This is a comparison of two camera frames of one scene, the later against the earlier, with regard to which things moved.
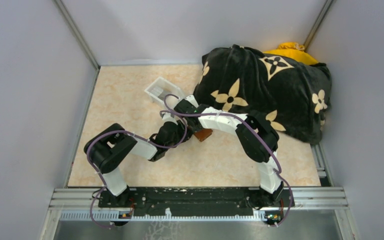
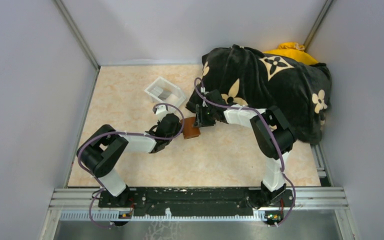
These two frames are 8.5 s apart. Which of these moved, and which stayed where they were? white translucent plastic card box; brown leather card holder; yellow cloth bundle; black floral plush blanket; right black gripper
Moved: brown leather card holder; right black gripper
Stayed: white translucent plastic card box; yellow cloth bundle; black floral plush blanket
